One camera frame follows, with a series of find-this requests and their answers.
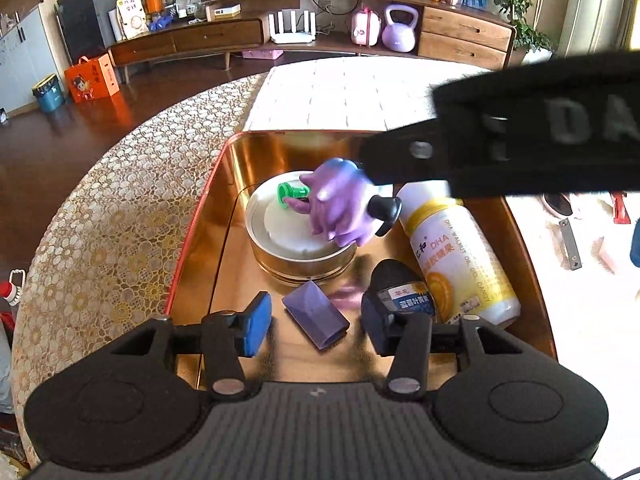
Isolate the wall cabinet with shelves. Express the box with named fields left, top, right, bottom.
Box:
left=0, top=0, right=66, bottom=116

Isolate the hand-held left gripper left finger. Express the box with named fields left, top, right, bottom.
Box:
left=112, top=291, right=273, bottom=402

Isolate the white router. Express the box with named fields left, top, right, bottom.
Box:
left=268, top=10, right=317, bottom=44

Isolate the orange gift box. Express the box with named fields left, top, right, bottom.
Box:
left=64, top=55, right=121, bottom=103

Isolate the quilted houndstooth table mat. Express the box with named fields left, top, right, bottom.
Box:
left=242, top=56, right=640, bottom=461

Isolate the potted green tree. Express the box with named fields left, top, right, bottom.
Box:
left=487, top=0, right=556, bottom=56

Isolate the black mini fridge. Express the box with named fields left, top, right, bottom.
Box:
left=55, top=0, right=128, bottom=63

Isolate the red plastic piece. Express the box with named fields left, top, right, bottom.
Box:
left=612, top=192, right=632, bottom=226

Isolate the blue trash bin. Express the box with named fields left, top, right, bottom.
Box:
left=31, top=74, right=66, bottom=113

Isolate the plastic bottle red cap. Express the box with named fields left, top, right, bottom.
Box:
left=0, top=269, right=26, bottom=307

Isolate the wooden television stand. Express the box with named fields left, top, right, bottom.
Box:
left=107, top=0, right=516, bottom=83

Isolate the purple rectangular case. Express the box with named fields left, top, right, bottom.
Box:
left=281, top=280, right=351, bottom=350

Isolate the pink toy suitcase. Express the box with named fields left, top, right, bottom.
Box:
left=350, top=5, right=382, bottom=47

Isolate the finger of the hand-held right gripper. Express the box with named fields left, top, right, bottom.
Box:
left=367, top=195, right=403, bottom=238
left=357, top=117, right=451, bottom=188

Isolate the purple kettlebell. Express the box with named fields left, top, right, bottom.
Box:
left=382, top=4, right=420, bottom=53

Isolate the white yellow supplement bottle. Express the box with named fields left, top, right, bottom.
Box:
left=397, top=180, right=522, bottom=331

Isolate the purple toy figure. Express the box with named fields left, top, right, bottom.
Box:
left=284, top=157, right=386, bottom=247

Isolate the white flat box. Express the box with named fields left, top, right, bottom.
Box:
left=206, top=4, right=241, bottom=22

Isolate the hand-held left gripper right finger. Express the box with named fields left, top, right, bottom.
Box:
left=361, top=291, right=523, bottom=402

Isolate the white standing air conditioner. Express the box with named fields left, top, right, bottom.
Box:
left=557, top=0, right=631, bottom=58

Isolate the red tin box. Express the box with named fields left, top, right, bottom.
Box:
left=165, top=130, right=558, bottom=396

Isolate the round white tin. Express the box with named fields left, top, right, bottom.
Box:
left=245, top=170, right=358, bottom=287

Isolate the small dark bottle blue label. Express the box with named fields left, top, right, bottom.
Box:
left=371, top=258, right=438, bottom=318

